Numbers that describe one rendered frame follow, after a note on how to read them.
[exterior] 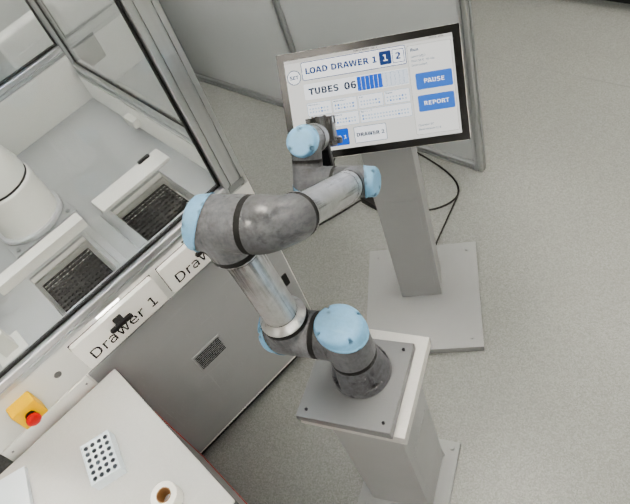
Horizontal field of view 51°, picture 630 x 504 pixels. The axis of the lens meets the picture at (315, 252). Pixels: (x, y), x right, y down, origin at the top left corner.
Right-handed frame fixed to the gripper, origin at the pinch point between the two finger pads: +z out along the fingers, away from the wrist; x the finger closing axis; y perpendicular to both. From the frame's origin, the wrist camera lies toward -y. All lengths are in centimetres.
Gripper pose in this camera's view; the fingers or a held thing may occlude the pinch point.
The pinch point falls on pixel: (332, 141)
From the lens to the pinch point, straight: 190.9
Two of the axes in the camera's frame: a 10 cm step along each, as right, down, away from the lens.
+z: 2.3, -2.3, 9.5
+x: -9.6, 0.9, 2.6
